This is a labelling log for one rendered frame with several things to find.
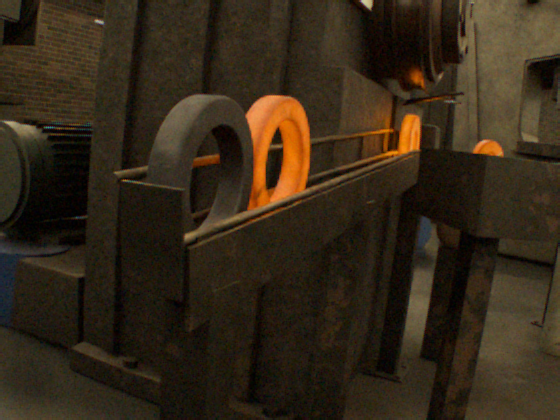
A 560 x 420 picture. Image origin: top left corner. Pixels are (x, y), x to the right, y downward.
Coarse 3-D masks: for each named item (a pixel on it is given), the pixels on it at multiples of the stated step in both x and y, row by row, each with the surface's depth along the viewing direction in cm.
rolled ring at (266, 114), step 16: (272, 96) 73; (256, 112) 69; (272, 112) 69; (288, 112) 74; (304, 112) 79; (256, 128) 68; (272, 128) 70; (288, 128) 78; (304, 128) 79; (256, 144) 67; (288, 144) 81; (304, 144) 80; (256, 160) 67; (288, 160) 81; (304, 160) 81; (256, 176) 68; (288, 176) 81; (304, 176) 82; (256, 192) 68; (288, 192) 80
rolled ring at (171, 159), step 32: (192, 96) 56; (224, 96) 57; (160, 128) 52; (192, 128) 52; (224, 128) 60; (160, 160) 51; (192, 160) 53; (224, 160) 65; (224, 192) 65; (192, 224) 55
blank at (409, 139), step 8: (408, 120) 152; (416, 120) 154; (408, 128) 150; (416, 128) 156; (400, 136) 150; (408, 136) 150; (416, 136) 159; (400, 144) 151; (408, 144) 150; (416, 144) 159; (400, 152) 152
